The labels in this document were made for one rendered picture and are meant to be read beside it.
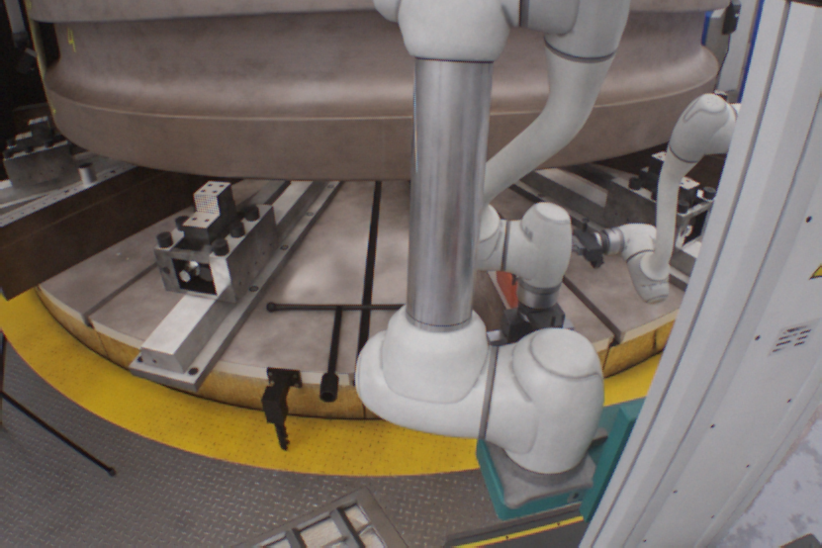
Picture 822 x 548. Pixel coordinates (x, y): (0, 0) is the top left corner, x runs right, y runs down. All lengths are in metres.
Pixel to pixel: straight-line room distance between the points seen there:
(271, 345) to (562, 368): 1.58
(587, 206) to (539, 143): 2.20
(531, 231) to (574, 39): 0.43
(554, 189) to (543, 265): 2.15
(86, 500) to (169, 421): 0.47
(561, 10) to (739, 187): 0.28
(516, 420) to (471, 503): 1.26
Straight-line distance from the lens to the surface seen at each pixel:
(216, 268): 2.12
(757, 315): 0.67
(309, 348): 2.15
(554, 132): 0.80
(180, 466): 2.29
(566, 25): 0.67
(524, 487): 0.94
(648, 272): 1.75
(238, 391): 2.33
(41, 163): 3.94
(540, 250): 1.01
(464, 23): 0.64
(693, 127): 1.43
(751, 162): 0.56
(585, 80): 0.73
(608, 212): 2.81
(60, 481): 2.47
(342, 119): 2.02
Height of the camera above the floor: 1.76
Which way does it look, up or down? 32 degrees down
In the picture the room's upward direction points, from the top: straight up
